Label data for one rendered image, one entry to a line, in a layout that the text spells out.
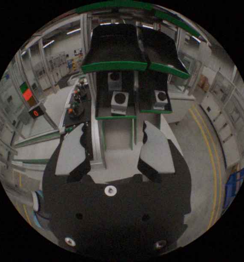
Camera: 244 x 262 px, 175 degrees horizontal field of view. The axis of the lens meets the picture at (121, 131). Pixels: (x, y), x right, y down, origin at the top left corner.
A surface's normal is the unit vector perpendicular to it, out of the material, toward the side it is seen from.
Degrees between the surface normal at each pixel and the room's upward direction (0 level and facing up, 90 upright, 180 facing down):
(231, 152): 90
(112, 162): 0
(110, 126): 45
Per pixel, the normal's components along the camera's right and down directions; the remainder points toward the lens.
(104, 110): 0.04, -0.13
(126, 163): 0.01, -0.54
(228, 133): -0.99, 0.07
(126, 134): 0.05, 0.22
